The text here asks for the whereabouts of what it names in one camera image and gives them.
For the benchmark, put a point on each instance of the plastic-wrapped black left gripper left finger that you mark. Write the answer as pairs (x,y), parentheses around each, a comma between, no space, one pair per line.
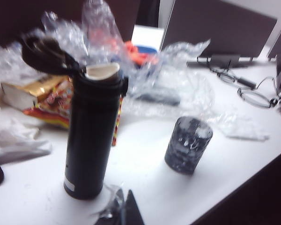
(113,216)

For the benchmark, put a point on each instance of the plastic-wrapped black left gripper right finger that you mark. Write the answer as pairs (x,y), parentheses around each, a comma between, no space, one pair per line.
(132,211)

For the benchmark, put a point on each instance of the black thermos with flip lid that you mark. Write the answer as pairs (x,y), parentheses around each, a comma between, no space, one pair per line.
(89,140)

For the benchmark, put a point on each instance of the black speckled cup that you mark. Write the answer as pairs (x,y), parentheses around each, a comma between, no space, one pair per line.
(187,147)

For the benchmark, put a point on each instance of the white plastic bag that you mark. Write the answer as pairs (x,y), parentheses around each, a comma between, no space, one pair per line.
(16,140)

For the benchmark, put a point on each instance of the colourful red yellow snack package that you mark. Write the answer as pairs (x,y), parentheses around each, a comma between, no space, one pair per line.
(58,100)

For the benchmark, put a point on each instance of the crumpled clear plastic wrap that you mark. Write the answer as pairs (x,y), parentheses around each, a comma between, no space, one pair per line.
(182,82)

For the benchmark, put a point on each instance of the orange object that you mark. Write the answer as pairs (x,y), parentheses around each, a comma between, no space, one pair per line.
(140,56)

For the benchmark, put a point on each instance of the yellow white box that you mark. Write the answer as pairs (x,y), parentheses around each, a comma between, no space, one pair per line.
(16,93)

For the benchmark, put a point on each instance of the thin-framed eyeglasses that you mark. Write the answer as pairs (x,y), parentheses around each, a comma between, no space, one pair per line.
(242,92)

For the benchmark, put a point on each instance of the blue container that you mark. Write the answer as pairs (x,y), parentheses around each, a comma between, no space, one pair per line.
(147,48)

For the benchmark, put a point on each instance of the grey partition foot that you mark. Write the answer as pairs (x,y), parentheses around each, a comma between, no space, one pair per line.
(224,61)

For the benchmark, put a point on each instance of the grey brown desk partition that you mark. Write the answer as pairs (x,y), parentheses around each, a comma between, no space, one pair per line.
(220,25)

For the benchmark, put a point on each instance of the dark brown desk partition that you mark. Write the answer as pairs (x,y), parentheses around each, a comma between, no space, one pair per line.
(18,18)

